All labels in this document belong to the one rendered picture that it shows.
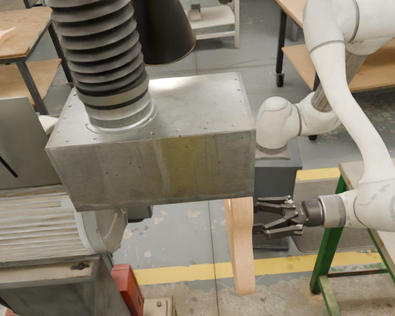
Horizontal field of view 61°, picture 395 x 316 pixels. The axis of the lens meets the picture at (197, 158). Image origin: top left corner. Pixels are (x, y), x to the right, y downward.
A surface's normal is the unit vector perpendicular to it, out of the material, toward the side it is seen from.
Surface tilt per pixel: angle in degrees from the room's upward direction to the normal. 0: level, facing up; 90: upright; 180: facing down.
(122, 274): 0
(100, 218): 78
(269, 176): 90
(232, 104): 0
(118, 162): 90
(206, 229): 0
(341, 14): 45
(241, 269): 64
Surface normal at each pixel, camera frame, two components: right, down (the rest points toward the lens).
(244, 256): -0.02, 0.11
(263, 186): -0.09, 0.67
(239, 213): 0.04, 0.54
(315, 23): -0.64, -0.05
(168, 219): -0.08, -0.74
